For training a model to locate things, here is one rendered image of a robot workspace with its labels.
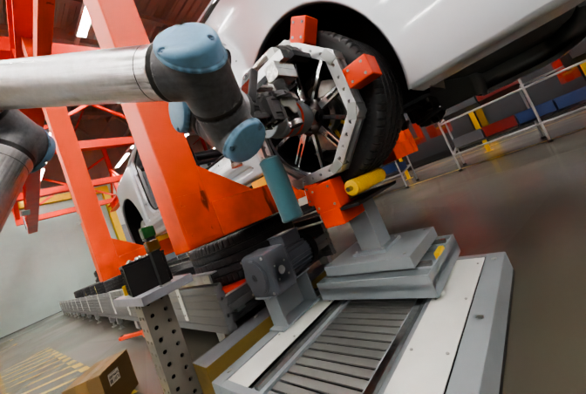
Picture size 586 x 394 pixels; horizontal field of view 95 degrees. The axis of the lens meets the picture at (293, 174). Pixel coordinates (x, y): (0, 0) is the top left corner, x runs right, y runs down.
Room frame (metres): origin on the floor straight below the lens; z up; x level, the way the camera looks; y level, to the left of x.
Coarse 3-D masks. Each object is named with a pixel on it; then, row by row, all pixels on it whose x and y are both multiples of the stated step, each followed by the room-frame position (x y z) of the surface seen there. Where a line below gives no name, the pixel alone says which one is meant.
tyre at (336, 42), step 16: (320, 32) 0.96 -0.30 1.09; (336, 48) 0.93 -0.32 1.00; (352, 48) 0.90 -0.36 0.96; (368, 48) 1.01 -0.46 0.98; (384, 64) 0.99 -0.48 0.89; (384, 80) 0.94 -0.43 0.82; (368, 96) 0.91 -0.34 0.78; (384, 96) 0.91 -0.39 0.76; (400, 96) 1.04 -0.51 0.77; (368, 112) 0.93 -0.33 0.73; (384, 112) 0.92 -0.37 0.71; (400, 112) 1.04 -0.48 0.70; (368, 128) 0.94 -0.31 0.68; (384, 128) 0.95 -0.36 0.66; (368, 144) 0.96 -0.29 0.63; (384, 144) 1.00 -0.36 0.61; (352, 160) 1.02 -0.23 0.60; (368, 160) 0.99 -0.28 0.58; (384, 160) 1.14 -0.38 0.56; (336, 176) 1.08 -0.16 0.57; (352, 176) 1.04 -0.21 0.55
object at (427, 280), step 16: (448, 240) 1.10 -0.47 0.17; (432, 256) 1.07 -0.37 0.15; (448, 256) 1.04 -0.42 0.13; (384, 272) 1.05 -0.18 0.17; (400, 272) 1.01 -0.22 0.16; (416, 272) 0.97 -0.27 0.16; (432, 272) 0.91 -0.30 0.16; (448, 272) 1.00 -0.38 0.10; (320, 288) 1.22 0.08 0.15; (336, 288) 1.16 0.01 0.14; (352, 288) 1.10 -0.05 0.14; (368, 288) 1.05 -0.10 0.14; (384, 288) 1.01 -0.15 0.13; (400, 288) 0.97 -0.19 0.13; (416, 288) 0.93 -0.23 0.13; (432, 288) 0.89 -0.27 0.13
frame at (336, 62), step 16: (304, 48) 0.92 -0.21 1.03; (320, 48) 0.88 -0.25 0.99; (336, 64) 0.86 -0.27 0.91; (336, 80) 0.88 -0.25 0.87; (352, 96) 0.86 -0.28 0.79; (352, 112) 0.87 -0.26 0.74; (352, 128) 0.89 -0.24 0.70; (352, 144) 0.95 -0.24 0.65; (336, 160) 0.96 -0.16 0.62; (288, 176) 1.14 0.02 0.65; (304, 176) 1.15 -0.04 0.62; (320, 176) 1.03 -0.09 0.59
